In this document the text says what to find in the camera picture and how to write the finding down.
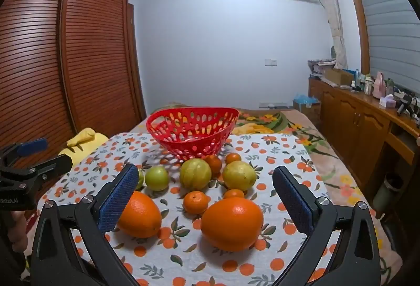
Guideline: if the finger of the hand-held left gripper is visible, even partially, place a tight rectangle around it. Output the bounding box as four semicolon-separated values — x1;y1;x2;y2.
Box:
0;154;73;195
0;138;49;172

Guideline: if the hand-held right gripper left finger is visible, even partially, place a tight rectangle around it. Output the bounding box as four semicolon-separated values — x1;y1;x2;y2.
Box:
31;163;141;286

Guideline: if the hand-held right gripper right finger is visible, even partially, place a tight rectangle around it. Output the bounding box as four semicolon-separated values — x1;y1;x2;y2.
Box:
272;165;383;286

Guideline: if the large orange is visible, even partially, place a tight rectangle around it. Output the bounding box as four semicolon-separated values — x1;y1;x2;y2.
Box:
116;191;162;239
200;197;265;253

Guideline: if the yellow-green pear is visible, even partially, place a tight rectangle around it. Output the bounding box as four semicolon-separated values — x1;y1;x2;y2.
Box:
179;158;212;190
222;160;257;191

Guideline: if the red plastic basket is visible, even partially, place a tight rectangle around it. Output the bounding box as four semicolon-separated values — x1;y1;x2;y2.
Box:
146;107;239;162

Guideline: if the dark reddish tangerine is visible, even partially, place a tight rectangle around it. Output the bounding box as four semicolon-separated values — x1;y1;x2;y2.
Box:
204;155;223;174

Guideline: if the person's left hand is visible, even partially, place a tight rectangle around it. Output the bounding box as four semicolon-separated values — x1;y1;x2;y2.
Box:
6;210;29;254

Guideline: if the yellow cloth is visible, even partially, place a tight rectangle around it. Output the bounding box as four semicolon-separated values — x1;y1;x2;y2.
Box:
58;128;107;162

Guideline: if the floral blanket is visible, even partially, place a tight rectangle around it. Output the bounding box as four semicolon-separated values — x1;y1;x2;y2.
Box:
149;102;378;214

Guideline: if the white orange-print cloth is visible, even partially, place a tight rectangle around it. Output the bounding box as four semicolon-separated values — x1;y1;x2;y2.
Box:
36;133;403;286

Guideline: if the wooden louvred wardrobe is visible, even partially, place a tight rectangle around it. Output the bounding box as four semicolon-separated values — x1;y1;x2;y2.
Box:
0;0;146;195

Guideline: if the brown carton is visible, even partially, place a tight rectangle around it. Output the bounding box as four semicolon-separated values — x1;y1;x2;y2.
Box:
293;100;321;121

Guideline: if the grey trash bin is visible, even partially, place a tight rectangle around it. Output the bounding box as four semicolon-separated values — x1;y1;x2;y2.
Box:
372;173;404;213

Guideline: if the wooden sideboard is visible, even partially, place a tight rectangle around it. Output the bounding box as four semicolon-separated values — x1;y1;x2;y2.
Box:
308;74;420;195

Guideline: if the blue plastic bag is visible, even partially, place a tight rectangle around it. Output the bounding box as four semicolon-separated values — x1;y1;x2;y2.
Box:
293;93;320;106

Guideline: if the open cardboard box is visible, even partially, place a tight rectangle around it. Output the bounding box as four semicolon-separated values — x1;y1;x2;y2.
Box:
323;68;355;86

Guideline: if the pink tissue box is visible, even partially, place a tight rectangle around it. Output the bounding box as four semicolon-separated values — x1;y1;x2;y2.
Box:
379;94;398;109

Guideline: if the stack of papers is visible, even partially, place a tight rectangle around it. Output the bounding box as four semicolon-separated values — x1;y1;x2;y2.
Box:
308;58;337;78

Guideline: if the pink bottle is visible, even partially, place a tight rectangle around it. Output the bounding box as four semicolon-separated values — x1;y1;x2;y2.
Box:
372;72;388;98

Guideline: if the black hair dryer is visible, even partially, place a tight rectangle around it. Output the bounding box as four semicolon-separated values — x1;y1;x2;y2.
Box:
395;94;414;116

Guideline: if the beige curtain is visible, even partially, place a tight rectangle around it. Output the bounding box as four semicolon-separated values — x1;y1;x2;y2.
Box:
311;0;348;70

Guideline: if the grey window blind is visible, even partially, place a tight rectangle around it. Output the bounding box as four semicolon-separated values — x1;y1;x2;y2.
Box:
346;0;420;99

